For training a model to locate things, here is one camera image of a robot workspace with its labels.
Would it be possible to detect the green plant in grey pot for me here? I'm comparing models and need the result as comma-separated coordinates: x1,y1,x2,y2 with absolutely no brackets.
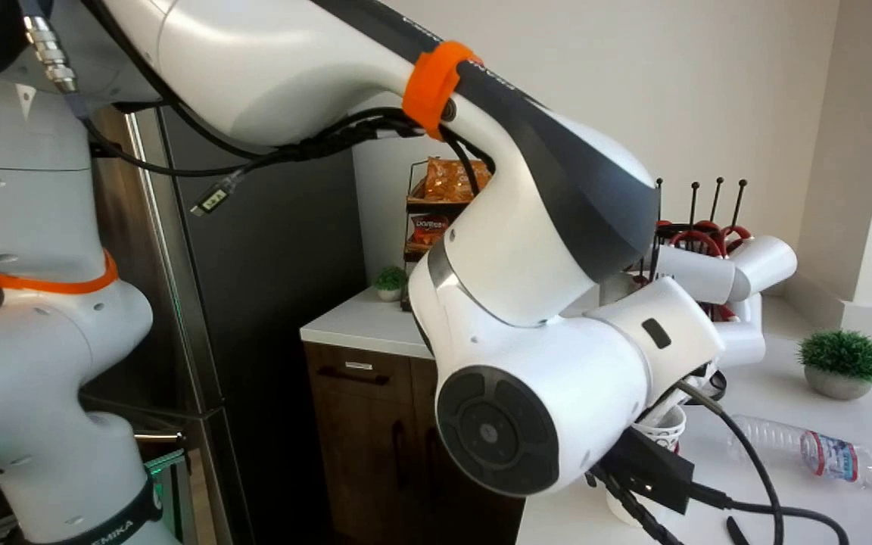
799,326,872,402

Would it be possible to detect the small green potted plant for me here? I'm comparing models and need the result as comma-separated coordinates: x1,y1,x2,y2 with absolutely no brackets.
370,260,413,304

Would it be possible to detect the clear plastic bottle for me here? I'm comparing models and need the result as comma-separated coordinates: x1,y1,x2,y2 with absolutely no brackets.
735,415,872,490

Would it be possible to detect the dark wood cabinet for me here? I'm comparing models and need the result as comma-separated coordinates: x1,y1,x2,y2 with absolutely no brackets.
299,339,523,545

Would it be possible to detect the black wire mug tree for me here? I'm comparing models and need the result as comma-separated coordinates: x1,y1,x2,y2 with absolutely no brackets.
647,175,754,351

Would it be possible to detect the green bin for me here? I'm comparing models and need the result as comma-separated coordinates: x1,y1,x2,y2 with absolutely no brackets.
141,445,195,536

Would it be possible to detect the dark grey refrigerator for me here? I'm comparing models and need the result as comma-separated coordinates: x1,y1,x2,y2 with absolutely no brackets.
89,100,370,545

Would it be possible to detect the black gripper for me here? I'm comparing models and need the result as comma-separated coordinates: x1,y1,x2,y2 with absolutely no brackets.
584,468,686,545

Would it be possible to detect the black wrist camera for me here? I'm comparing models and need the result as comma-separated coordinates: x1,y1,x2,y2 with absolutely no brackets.
596,428,700,515

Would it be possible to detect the red hanging mug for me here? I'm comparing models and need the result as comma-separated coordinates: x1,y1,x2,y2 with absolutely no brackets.
670,224,728,257

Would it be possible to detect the red snack bag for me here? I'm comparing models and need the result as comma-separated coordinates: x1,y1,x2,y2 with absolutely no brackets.
409,220,459,257

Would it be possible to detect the orange snack bag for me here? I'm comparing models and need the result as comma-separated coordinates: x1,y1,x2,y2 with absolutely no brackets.
418,157,481,204

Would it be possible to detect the orange cable strap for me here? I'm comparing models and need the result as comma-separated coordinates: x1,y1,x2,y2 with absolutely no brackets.
397,37,481,143

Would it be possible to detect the white hanging mug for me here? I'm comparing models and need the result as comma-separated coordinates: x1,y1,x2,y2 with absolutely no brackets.
653,246,741,307
712,294,772,369
728,232,804,307

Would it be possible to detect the black wire rack frame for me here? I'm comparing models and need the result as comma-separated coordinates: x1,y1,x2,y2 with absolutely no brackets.
403,156,481,267

